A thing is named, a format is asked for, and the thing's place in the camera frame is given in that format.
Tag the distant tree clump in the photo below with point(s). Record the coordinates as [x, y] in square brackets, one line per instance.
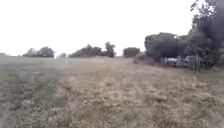
[40, 52]

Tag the dry grass field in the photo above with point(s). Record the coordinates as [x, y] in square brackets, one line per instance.
[100, 93]

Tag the tall tree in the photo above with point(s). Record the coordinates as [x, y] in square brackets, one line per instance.
[208, 33]

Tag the large dark tree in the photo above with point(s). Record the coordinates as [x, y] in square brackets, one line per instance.
[161, 45]

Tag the distant row of trees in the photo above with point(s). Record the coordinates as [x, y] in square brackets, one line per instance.
[91, 51]

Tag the dark square hedge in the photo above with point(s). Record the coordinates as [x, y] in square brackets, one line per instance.
[131, 52]

